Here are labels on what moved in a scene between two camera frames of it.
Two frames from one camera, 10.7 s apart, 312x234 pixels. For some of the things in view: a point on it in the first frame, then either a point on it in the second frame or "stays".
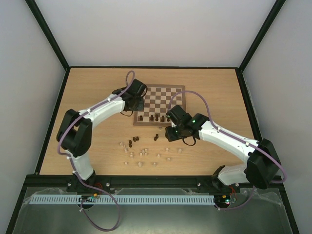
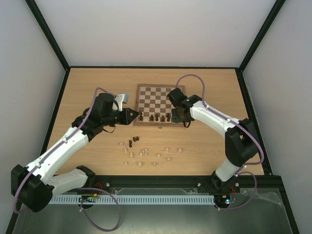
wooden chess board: [158, 99] stays
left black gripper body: [138, 106] -> [108, 119]
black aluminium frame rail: [55, 183] stays
